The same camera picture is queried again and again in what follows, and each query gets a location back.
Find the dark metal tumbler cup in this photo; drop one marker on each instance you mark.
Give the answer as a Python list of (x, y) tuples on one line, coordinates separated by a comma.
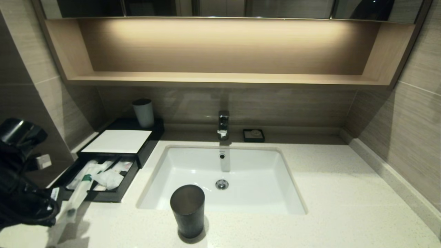
[(187, 213)]

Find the chrome faucet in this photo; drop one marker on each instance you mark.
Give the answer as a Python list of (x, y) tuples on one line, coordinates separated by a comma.
[(223, 124)]

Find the wooden wall shelf niche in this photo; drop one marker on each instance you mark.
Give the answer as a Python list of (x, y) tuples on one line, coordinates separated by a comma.
[(220, 48)]

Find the beige soap bar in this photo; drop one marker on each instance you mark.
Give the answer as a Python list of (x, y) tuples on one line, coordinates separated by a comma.
[(255, 132)]

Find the grey white cup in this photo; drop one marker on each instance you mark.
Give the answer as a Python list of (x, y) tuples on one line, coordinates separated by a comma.
[(144, 113)]

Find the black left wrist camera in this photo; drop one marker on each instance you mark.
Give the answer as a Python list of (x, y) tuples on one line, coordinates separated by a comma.
[(19, 132)]

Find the white ceramic sink basin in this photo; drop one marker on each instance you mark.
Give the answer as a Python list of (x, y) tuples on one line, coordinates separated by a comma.
[(258, 179)]

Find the black soap dish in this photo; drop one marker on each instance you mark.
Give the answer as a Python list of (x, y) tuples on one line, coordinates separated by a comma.
[(246, 137)]

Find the white crumpled pouch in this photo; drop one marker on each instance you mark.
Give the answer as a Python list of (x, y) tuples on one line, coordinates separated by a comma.
[(109, 179)]

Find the mirror cabinet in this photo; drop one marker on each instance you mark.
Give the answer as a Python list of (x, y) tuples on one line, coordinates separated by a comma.
[(275, 8)]

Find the black box drawer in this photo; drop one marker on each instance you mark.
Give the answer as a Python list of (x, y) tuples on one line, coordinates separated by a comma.
[(127, 186)]

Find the black storage box housing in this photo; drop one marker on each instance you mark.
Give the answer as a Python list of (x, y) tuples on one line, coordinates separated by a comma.
[(156, 132)]

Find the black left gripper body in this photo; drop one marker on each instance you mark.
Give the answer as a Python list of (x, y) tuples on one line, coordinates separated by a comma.
[(34, 206)]

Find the chrome sink drain plug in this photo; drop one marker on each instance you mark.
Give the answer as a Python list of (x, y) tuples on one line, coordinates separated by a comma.
[(222, 184)]

